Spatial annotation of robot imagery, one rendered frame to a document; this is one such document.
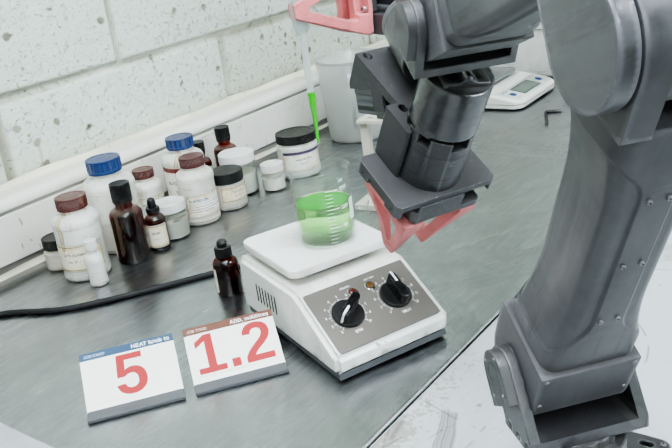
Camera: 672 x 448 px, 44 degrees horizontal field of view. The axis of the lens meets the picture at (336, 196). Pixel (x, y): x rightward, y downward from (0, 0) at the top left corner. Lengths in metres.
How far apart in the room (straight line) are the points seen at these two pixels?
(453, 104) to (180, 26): 0.85
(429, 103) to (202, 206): 0.63
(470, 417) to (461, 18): 0.34
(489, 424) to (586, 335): 0.23
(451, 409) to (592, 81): 0.43
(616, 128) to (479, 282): 0.59
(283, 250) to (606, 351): 0.42
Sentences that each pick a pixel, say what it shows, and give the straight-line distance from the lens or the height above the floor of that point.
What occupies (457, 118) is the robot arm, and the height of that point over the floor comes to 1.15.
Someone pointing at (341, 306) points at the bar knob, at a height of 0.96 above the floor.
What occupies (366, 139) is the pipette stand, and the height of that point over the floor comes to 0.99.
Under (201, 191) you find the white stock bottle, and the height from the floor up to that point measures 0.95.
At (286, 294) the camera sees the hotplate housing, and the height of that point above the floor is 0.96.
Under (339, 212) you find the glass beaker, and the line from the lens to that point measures 0.84.
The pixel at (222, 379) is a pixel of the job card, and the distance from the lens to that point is 0.83.
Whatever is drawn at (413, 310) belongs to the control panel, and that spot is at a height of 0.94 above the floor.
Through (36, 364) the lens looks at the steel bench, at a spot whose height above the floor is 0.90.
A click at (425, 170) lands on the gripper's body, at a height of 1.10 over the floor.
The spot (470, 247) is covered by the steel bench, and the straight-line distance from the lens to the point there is 1.04.
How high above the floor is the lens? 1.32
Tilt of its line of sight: 20 degrees down
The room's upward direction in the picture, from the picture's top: 8 degrees counter-clockwise
